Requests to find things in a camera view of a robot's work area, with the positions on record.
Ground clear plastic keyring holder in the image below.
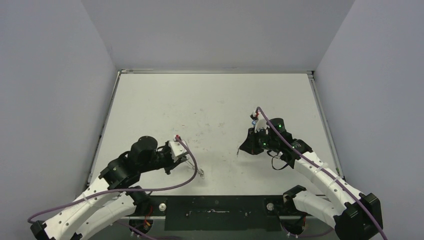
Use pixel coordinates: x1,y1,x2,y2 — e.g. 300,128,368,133
182,155,206,179

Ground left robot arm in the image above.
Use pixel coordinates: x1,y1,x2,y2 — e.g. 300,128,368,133
28,135,192,240

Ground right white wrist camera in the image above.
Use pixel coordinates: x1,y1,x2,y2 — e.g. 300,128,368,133
250,110,269,133

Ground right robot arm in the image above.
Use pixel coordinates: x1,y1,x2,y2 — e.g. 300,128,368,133
239,115,383,240

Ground aluminium front rail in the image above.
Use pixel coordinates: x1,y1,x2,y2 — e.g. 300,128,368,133
67,195,368,220

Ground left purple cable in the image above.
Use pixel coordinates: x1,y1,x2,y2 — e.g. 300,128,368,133
27,136,199,240

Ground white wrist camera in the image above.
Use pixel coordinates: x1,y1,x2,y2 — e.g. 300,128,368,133
167,135,188,163
250,110,269,133

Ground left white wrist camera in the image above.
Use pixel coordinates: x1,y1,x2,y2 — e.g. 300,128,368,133
167,135,188,163

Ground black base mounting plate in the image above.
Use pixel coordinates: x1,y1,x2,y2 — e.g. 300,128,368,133
116,195,315,232

